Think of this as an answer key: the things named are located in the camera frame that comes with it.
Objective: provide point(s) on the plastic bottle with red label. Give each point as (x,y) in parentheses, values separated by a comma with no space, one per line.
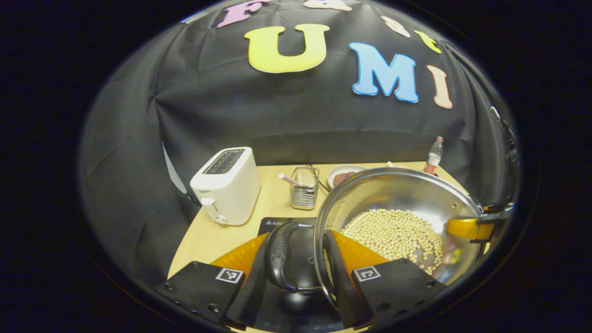
(433,157)

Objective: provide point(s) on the white oval plate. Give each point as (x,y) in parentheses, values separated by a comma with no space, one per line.
(335,169)

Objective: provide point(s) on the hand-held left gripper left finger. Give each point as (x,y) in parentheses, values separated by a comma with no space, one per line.
(247,305)

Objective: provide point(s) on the pink straw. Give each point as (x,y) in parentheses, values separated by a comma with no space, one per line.
(287,179)

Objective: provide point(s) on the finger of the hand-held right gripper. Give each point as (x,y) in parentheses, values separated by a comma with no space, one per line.
(467,229)

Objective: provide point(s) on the white toaster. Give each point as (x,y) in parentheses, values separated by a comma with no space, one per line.
(231,194)

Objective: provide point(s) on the metal stand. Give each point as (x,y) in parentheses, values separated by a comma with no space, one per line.
(497,115)

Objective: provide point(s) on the brown meat slice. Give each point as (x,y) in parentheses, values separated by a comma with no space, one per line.
(350,175)
(340,179)

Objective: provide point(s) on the pile of soybeans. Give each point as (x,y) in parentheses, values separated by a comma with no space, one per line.
(393,236)

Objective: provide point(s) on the black induction cooktop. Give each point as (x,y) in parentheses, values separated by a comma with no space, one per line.
(303,252)

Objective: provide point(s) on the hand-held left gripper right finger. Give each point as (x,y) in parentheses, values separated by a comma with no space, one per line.
(340,286)

